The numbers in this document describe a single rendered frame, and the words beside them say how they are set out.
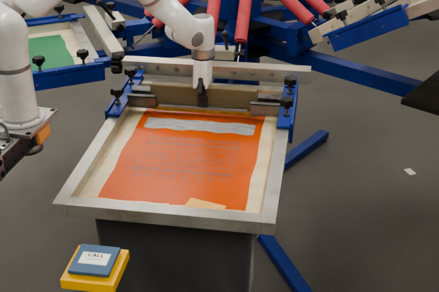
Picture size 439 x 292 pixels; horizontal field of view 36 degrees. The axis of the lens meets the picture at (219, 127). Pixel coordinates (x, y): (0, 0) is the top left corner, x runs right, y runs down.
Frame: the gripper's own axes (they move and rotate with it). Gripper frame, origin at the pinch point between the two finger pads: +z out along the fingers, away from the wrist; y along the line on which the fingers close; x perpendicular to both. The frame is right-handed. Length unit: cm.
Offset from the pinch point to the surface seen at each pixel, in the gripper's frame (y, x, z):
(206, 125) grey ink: 8.1, 2.0, 5.6
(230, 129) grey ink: 10.6, 10.3, 5.2
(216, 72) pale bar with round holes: -20.7, 0.8, 0.0
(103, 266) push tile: 81, -9, 4
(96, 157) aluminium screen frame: 36.4, -25.5, 3.0
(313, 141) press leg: -143, 36, 96
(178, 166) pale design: 33.3, -1.8, 5.9
